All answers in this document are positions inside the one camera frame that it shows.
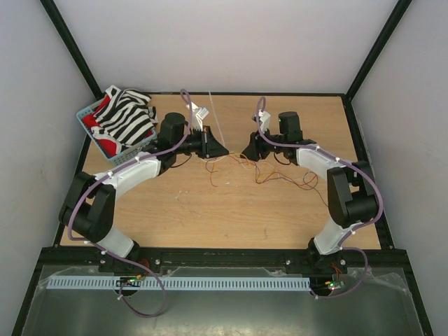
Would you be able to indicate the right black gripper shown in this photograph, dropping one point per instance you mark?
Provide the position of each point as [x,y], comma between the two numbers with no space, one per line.
[255,146]

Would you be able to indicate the red cloth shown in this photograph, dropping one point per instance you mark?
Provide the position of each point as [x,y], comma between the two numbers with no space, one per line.
[106,143]

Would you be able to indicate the light blue slotted cable duct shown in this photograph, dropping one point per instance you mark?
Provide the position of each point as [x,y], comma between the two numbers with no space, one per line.
[184,283]

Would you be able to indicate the white zip tie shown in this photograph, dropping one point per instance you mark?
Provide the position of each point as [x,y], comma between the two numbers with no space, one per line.
[216,119]

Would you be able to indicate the green circuit board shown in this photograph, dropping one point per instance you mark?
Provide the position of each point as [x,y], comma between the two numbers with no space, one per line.
[129,282]
[334,284]

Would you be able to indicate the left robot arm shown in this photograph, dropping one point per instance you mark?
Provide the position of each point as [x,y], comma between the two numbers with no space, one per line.
[89,206]

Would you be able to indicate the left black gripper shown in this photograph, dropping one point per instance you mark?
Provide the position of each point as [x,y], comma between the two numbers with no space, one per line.
[210,145]

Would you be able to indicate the blue plastic basket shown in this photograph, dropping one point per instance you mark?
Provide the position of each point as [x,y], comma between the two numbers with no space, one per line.
[127,152]

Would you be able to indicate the left green circuit board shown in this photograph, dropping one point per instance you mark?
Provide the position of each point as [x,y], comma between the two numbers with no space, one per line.
[129,282]

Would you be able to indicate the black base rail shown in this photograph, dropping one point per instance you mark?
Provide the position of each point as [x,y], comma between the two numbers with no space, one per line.
[292,261]

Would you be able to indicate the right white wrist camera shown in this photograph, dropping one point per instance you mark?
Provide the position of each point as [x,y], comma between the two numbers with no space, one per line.
[262,119]

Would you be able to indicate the zebra striped cloth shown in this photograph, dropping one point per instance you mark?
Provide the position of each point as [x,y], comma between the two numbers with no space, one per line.
[128,117]

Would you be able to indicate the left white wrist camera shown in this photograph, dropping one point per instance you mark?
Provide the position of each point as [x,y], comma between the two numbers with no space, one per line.
[199,113]

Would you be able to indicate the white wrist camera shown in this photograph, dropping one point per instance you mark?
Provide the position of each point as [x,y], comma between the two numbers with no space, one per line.
[199,113]
[262,119]

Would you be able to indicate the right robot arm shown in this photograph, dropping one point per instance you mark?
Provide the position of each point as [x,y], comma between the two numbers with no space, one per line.
[353,199]

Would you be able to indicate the right green circuit board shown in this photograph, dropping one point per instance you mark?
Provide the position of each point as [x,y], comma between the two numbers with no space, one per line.
[334,284]

